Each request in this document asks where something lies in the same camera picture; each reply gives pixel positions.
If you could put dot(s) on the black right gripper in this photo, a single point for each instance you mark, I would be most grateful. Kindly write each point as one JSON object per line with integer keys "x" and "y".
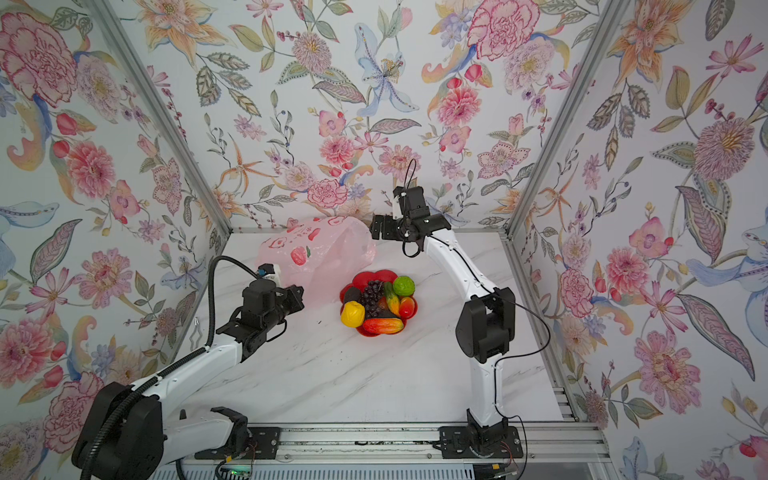
{"x": 377, "y": 225}

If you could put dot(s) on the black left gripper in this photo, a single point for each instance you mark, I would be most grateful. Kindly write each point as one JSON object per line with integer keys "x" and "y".
{"x": 289, "y": 294}

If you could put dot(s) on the pink plastic bag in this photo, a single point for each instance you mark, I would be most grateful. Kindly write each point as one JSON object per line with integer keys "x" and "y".
{"x": 321, "y": 255}

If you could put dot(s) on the green toy melon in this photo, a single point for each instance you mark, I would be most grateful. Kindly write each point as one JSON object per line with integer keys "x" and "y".
{"x": 404, "y": 286}

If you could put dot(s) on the yellow toy pepper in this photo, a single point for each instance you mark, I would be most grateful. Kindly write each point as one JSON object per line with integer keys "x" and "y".
{"x": 353, "y": 314}

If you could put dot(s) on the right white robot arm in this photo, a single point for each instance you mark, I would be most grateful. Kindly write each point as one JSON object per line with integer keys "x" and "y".
{"x": 484, "y": 330}

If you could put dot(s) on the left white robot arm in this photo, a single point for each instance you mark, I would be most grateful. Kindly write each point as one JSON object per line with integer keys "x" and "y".
{"x": 132, "y": 430}

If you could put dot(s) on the red flower-shaped plastic plate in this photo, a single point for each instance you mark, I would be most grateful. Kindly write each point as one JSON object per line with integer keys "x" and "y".
{"x": 361, "y": 280}

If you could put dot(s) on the dark toy avocado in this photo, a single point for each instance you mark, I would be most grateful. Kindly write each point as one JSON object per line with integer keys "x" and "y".
{"x": 352, "y": 294}

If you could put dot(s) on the dark purple toy grapes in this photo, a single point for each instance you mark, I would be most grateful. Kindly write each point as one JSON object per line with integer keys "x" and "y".
{"x": 371, "y": 296}

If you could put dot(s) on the green orange toy papaya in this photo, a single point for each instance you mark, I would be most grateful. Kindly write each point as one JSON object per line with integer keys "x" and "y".
{"x": 391, "y": 298}

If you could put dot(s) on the red yellow toy peach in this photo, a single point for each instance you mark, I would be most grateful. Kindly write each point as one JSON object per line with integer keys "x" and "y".
{"x": 407, "y": 308}

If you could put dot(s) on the red orange toy mango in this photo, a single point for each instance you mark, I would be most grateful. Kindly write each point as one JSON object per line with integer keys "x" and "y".
{"x": 382, "y": 326}

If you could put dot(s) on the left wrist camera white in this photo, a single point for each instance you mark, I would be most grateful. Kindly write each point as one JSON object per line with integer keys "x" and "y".
{"x": 270, "y": 272}

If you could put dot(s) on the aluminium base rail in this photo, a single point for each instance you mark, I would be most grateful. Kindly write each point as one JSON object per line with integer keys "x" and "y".
{"x": 432, "y": 442}

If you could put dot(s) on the aluminium corner post right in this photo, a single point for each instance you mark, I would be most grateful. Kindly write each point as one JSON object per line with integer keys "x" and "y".
{"x": 606, "y": 27}

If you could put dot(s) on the aluminium corner post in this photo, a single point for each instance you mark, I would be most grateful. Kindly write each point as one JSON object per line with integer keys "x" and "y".
{"x": 115, "y": 35}
{"x": 606, "y": 27}

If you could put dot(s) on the aluminium corner post left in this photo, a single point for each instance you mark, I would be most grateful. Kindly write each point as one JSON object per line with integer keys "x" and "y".
{"x": 115, "y": 35}

